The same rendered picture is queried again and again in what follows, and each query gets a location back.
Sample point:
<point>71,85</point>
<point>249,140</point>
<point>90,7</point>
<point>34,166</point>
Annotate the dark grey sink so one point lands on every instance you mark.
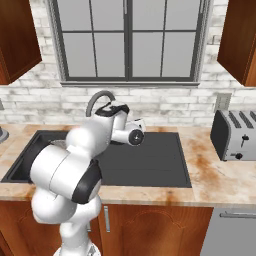
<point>150,160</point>

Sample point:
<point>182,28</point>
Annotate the brown cupboard door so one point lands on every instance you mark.
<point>16,230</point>
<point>156,231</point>

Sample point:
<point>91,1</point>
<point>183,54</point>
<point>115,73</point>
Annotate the grey framed window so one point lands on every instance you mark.
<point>130,40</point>

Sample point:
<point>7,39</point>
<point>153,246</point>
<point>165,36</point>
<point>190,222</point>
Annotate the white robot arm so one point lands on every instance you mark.
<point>63,166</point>

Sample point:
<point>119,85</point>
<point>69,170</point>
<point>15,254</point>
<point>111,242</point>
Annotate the grey curved tap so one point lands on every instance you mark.
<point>100,95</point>

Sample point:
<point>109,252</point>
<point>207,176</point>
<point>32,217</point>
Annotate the silver and black toaster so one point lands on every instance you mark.
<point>233,136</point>

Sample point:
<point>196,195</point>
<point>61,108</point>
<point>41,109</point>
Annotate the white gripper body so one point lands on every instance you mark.
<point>140,125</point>

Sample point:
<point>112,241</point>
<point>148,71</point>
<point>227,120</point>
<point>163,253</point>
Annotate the brown wall cupboard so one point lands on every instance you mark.
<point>238,36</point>
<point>16,36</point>

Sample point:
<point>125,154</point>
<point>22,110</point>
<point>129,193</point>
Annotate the grey wall socket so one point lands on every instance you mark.
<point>222,102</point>

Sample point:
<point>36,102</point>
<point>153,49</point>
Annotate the grey dishwasher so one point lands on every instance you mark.
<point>233,236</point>

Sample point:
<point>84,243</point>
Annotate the grey round metal item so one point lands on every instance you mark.
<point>2,136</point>

